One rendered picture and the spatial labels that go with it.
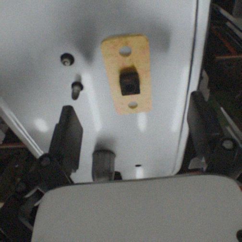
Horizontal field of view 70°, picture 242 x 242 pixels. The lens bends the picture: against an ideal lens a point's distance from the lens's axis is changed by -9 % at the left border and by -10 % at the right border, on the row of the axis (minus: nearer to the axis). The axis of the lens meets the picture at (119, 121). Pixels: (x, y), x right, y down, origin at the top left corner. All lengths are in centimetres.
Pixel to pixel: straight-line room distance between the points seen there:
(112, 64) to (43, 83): 7
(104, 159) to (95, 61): 14
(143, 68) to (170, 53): 3
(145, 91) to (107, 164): 11
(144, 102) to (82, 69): 7
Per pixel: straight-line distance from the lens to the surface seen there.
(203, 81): 61
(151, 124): 22
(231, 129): 21
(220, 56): 28
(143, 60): 16
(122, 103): 19
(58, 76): 18
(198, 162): 35
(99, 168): 25
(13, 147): 40
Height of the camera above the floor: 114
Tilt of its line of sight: 41 degrees down
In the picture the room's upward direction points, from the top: 179 degrees clockwise
